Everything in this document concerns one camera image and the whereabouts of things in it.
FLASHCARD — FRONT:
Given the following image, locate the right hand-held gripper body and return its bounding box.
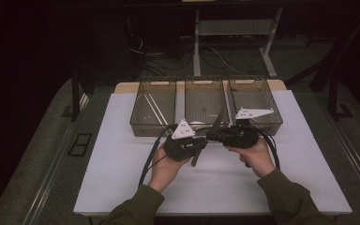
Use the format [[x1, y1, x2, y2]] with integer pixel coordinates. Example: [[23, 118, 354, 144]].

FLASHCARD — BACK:
[[217, 107, 276, 149]]

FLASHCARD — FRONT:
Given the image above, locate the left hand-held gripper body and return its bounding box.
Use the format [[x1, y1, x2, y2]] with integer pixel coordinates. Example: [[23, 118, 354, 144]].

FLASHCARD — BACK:
[[163, 118, 202, 162]]

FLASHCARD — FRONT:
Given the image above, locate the transparent grey plastic bin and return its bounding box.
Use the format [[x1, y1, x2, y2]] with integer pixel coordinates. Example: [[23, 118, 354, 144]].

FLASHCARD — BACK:
[[184, 78, 232, 137], [129, 79, 177, 138], [227, 77, 284, 136]]

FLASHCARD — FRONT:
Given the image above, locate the person's left hand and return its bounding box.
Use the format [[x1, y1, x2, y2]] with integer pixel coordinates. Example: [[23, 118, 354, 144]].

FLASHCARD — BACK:
[[148, 144, 191, 193]]

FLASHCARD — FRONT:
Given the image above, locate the person's right hand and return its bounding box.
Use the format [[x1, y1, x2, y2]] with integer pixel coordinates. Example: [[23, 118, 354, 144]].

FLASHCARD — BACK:
[[226, 137, 278, 179]]

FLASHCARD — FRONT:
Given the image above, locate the black metal stand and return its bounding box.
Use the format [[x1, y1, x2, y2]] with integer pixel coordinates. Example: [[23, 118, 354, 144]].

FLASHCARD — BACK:
[[328, 76, 354, 121]]

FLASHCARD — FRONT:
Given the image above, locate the black slanted bar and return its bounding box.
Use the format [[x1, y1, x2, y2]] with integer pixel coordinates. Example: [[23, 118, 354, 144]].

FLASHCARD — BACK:
[[284, 8, 360, 92]]

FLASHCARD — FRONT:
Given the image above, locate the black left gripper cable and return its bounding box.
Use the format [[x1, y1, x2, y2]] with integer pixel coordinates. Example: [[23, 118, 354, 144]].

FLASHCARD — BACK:
[[138, 123, 179, 187]]

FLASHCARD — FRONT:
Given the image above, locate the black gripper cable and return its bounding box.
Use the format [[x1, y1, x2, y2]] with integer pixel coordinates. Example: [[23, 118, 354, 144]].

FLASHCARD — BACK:
[[256, 127, 281, 172], [138, 123, 179, 187]]

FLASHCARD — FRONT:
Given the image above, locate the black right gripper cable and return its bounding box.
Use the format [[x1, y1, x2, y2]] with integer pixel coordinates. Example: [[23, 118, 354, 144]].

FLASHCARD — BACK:
[[256, 127, 281, 172]]

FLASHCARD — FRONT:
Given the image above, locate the white floor cable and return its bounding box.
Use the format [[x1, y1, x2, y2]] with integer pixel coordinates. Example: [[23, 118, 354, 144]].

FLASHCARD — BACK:
[[208, 46, 250, 77]]

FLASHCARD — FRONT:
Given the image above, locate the tangle of black floor cables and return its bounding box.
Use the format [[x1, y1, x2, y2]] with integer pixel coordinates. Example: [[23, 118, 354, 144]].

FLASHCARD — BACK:
[[137, 52, 195, 79]]

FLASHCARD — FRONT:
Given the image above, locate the white desk frame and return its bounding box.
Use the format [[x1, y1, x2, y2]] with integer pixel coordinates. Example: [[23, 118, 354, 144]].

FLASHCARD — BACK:
[[192, 7, 284, 79]]

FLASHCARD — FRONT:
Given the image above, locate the black rectangular floor frame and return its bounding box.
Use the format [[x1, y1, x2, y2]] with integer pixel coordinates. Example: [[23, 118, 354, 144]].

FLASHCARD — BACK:
[[67, 132, 94, 158]]

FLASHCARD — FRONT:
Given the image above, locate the metal floor rail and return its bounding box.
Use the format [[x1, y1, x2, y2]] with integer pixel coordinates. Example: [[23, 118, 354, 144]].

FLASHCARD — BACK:
[[327, 118, 360, 204], [22, 93, 90, 225]]

